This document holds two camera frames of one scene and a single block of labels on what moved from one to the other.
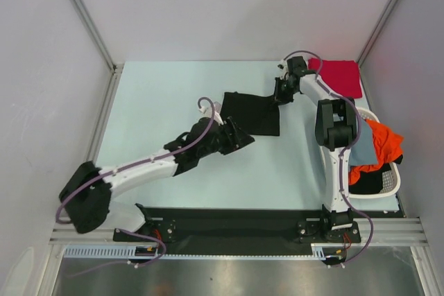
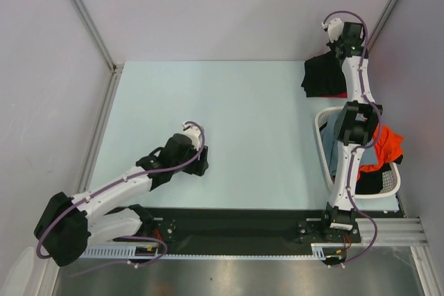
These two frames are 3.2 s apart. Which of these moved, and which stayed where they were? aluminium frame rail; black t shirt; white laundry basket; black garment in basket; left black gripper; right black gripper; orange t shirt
Moved: left black gripper; black t shirt; right black gripper
Stayed: white laundry basket; black garment in basket; aluminium frame rail; orange t shirt
